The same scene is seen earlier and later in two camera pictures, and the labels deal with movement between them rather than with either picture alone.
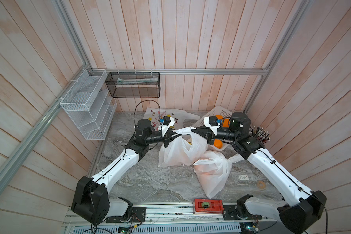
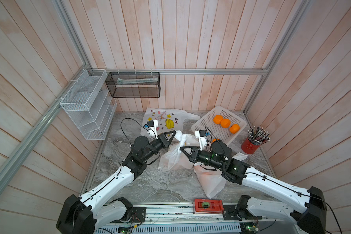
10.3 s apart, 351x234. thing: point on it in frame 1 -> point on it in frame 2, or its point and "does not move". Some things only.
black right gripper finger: [203, 131] -> [193, 157]
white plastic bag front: [212, 169] does not move
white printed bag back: [154, 116] does not move
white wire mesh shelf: [90, 104] does not move
